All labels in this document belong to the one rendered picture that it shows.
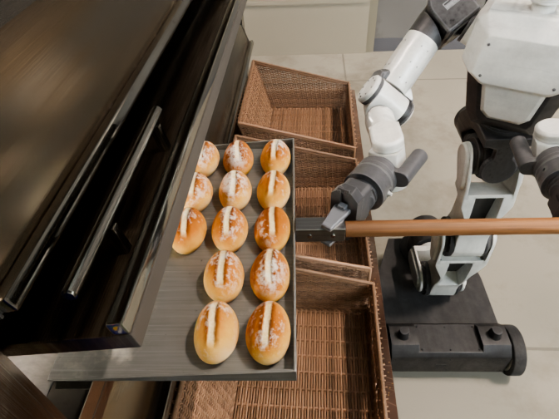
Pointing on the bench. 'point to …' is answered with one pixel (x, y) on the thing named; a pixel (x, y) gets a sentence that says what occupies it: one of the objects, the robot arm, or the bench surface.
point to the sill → (76, 397)
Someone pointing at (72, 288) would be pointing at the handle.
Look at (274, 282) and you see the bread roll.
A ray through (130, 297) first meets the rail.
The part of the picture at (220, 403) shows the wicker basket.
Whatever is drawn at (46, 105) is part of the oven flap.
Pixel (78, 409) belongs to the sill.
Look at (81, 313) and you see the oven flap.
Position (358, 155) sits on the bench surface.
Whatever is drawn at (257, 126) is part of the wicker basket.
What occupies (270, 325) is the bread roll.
